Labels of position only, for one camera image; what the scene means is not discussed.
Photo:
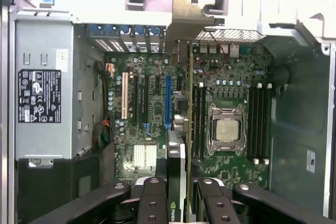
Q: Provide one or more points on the metal CPU socket frame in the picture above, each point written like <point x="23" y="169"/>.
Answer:
<point x="213" y="129"/>

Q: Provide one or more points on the green motherboard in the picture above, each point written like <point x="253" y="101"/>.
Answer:
<point x="231" y="166"/>

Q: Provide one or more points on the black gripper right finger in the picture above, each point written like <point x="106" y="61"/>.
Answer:
<point x="215" y="208"/>

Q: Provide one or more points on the blue card retention clip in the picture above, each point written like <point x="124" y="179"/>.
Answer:
<point x="155" y="30"/>
<point x="139" y="30"/>
<point x="110" y="30"/>
<point x="95" y="30"/>
<point x="126" y="30"/>

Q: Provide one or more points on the silver chipset heatsink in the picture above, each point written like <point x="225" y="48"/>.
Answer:
<point x="145" y="155"/>

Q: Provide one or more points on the white expansion slot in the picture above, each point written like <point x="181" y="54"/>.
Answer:
<point x="125" y="95"/>

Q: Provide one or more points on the grey power supply unit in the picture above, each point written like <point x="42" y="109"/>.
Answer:
<point x="42" y="51"/>

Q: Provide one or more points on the short black expansion slot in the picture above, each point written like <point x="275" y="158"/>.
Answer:
<point x="157" y="82"/>

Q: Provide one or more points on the long black expansion slot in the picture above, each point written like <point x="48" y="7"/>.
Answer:
<point x="145" y="98"/>
<point x="135" y="98"/>

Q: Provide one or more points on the installed CPU with paste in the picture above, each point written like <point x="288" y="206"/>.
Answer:
<point x="228" y="129"/>

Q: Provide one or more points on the blue expansion slot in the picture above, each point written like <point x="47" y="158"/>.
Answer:
<point x="168" y="98"/>

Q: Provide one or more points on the open black PC case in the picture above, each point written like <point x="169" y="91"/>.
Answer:
<point x="296" y="119"/>

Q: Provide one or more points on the black plastic cover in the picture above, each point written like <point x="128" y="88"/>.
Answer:
<point x="47" y="190"/>

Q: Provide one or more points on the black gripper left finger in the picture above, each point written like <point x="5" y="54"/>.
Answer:
<point x="155" y="203"/>

